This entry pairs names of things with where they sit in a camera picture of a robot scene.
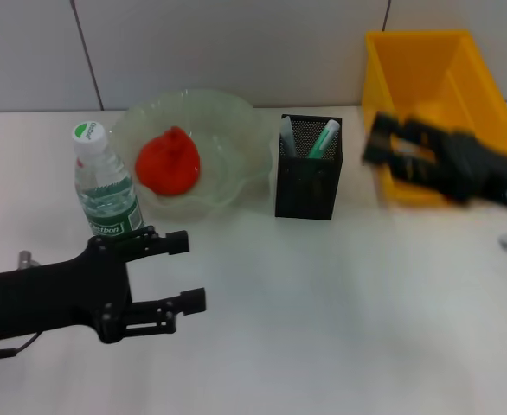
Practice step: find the grey marker pen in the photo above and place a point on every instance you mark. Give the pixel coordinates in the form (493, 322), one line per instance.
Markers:
(289, 138)

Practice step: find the small silver gripper knob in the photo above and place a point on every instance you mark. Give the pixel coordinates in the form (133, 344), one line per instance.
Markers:
(27, 259)

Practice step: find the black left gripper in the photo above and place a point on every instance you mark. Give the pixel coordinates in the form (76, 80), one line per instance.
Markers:
(59, 298)

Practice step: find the black mesh pen holder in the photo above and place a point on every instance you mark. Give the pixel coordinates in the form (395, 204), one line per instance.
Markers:
(318, 194)

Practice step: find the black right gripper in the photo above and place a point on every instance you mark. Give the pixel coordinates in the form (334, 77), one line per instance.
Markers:
(483, 168)

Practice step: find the mint green utility knife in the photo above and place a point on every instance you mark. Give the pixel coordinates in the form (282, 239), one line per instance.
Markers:
(322, 144)

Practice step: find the clear green label water bottle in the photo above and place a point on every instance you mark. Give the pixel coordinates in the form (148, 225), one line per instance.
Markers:
(106, 190)

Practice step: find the pale green glass bowl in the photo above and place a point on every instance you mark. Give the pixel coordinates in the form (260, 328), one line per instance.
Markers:
(232, 142)

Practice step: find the yellow plastic storage bin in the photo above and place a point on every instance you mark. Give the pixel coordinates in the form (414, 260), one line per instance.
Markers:
(431, 78)

